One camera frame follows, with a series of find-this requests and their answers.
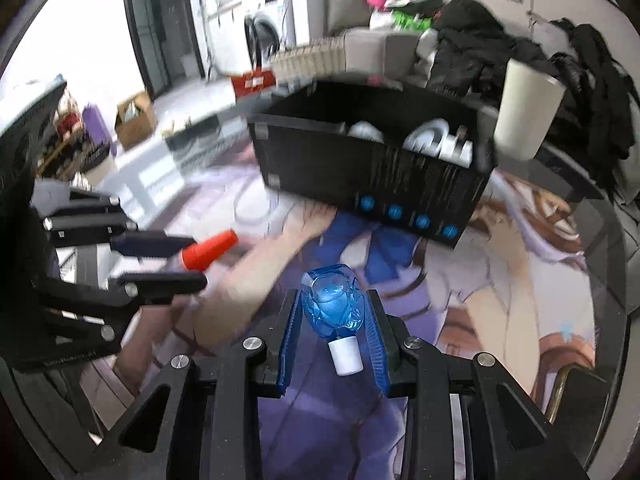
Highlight black clothing pile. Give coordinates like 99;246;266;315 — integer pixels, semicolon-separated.
549;17;637;192

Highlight red gift box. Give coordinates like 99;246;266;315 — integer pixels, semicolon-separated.
229;67;279;99

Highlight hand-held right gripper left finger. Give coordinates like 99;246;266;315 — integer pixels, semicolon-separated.
65;289;304;480

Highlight cardboard box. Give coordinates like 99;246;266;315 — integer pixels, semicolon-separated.
114;90;157;150

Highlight purple bag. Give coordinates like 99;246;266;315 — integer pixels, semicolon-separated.
82;104;119;159

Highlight black storage box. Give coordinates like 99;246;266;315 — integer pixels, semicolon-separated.
247;79;497;250

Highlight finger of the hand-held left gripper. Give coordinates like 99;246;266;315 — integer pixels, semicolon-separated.
10;271;209;372
42;189;189;262

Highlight wicker basket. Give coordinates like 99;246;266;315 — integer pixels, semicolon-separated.
269;35;347;84

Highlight wooden shelf rack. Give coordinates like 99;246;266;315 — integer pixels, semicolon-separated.
34;89;112;182

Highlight black door frame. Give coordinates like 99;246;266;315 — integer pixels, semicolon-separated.
122;0;174;102

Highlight white cup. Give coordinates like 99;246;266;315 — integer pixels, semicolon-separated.
492;57;569;161

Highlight grey sofa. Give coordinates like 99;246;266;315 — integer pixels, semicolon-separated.
342;27;640;241

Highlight white round object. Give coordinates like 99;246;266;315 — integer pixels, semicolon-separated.
349;120;387;144

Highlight white cloth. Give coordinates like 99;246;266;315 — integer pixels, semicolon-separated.
414;27;442;62

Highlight blue plastic bottle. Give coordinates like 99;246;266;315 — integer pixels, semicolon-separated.
300;262;365;377

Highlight white washing machine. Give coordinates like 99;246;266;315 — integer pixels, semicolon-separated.
242;0;297;69

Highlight black puffer jacket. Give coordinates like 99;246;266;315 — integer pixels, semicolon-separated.
429;0;552;107

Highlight orange plastic cone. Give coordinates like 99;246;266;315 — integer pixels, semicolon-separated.
180;229;239;272

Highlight printed table mat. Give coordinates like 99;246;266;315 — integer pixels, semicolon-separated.
114;164;599;480

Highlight green bag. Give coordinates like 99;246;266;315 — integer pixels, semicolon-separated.
392;9;434;32

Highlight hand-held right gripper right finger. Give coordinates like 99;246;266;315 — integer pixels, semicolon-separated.
364;289;589;480

